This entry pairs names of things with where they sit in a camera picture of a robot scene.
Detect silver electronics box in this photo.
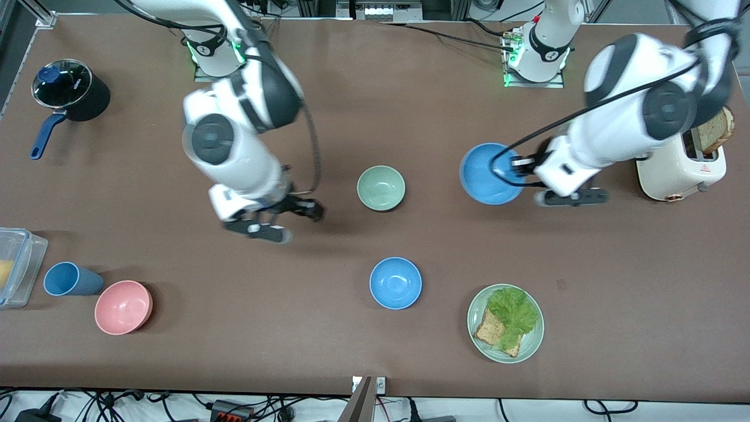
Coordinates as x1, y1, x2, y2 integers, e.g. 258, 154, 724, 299
337, 0, 422, 23

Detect green plate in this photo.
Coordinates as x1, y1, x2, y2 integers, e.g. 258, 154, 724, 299
466, 284, 546, 364

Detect black pot with blue handle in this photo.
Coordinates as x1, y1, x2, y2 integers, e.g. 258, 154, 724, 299
30, 59, 111, 161

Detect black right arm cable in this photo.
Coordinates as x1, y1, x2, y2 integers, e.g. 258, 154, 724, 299
287, 100, 324, 195

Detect black power strip red switches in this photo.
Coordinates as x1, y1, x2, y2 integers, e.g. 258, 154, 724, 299
210, 400, 254, 422

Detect blue plastic cup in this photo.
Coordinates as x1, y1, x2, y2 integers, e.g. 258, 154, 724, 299
43, 261, 105, 297

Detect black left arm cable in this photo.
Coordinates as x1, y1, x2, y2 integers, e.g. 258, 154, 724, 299
504, 56, 704, 189

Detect black looped floor cable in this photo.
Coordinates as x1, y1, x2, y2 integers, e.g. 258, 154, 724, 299
583, 400, 639, 416

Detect blue plastic bowl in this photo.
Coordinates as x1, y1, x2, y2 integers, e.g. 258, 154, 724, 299
459, 142, 526, 206
369, 257, 423, 310

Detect pink plastic bowl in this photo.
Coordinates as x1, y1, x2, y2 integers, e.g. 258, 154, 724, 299
94, 280, 154, 336

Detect brown bread slice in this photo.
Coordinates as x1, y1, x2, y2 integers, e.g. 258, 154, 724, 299
473, 306, 522, 358
696, 105, 736, 155

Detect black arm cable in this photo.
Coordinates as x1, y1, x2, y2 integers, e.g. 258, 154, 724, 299
504, 56, 704, 189
287, 100, 324, 195

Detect cream white toaster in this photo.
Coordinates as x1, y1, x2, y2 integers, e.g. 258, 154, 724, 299
636, 126, 727, 203

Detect green plastic bowl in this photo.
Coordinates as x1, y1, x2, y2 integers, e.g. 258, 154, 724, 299
356, 165, 407, 212

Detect clear plastic container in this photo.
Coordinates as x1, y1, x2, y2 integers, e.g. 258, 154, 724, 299
0, 227, 49, 309

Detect grey camera pole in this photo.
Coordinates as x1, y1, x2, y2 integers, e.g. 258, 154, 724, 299
339, 376, 379, 422

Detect black cable on table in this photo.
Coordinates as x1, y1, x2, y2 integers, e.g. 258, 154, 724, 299
381, 21, 510, 53

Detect green lettuce leaf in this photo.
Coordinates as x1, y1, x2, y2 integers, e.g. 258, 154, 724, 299
487, 286, 540, 352

